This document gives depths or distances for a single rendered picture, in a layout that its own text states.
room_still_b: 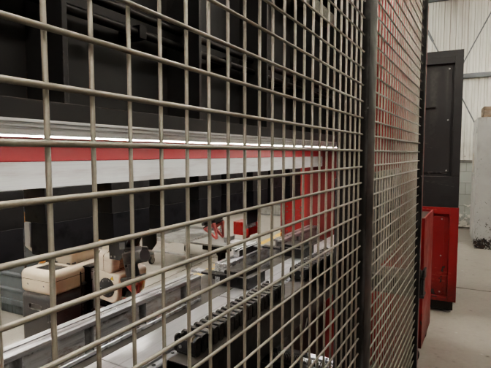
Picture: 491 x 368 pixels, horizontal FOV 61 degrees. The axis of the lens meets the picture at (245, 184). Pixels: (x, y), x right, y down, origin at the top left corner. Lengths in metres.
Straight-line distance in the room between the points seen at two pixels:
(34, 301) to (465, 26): 8.28
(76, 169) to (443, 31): 8.40
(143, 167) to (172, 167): 0.13
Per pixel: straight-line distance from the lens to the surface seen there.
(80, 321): 1.26
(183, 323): 1.13
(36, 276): 2.45
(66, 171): 1.10
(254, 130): 1.47
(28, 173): 1.05
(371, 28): 0.70
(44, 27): 0.21
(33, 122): 0.82
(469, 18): 9.15
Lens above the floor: 1.42
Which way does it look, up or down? 4 degrees down
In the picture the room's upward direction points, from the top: straight up
